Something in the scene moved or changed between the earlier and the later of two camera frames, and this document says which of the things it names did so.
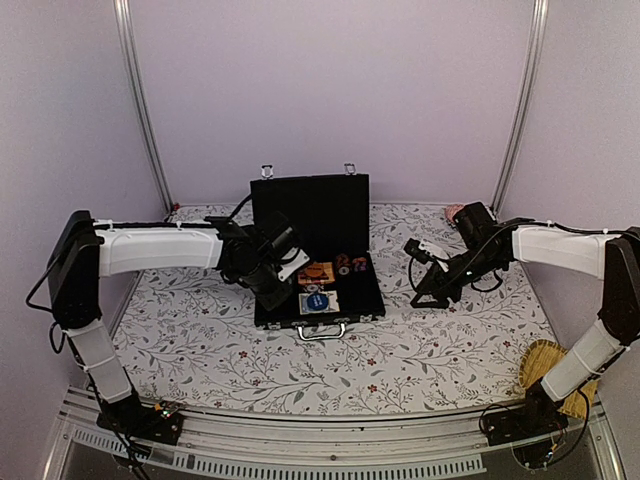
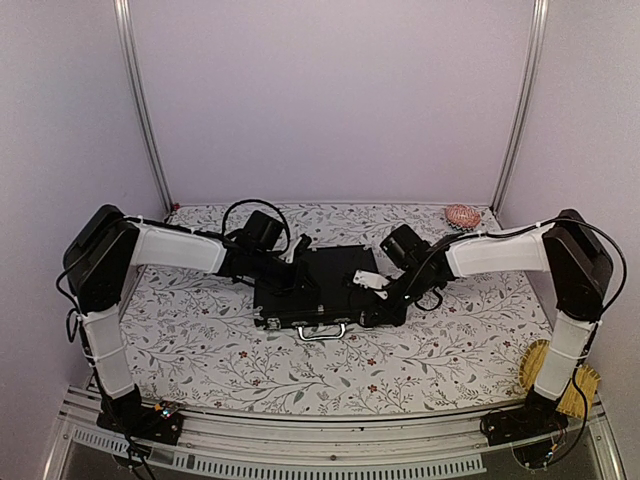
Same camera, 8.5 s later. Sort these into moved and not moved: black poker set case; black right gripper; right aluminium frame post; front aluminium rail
Moved: black right gripper; black poker set case
Not moved: front aluminium rail; right aluminium frame post
